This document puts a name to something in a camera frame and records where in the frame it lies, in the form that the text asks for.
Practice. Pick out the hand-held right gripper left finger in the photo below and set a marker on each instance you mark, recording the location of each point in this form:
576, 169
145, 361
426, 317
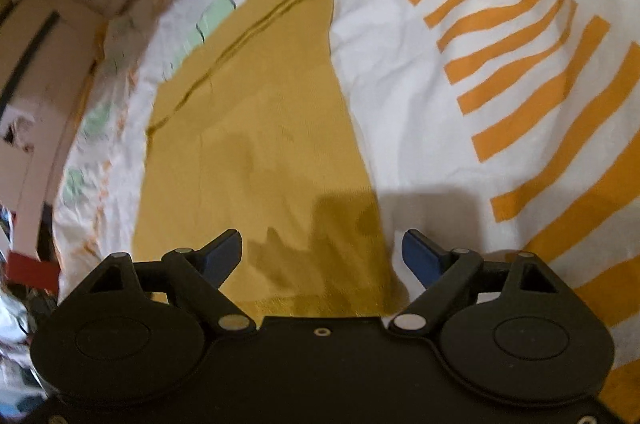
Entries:
222, 260

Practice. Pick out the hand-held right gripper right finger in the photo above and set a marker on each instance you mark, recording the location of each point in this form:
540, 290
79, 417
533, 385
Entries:
424, 261

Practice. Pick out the mustard yellow knit sweater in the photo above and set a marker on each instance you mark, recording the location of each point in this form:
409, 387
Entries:
250, 128

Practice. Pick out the white printed duvet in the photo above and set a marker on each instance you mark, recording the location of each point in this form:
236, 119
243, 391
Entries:
425, 103

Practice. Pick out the red box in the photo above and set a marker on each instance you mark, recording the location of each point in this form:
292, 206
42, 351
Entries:
32, 271

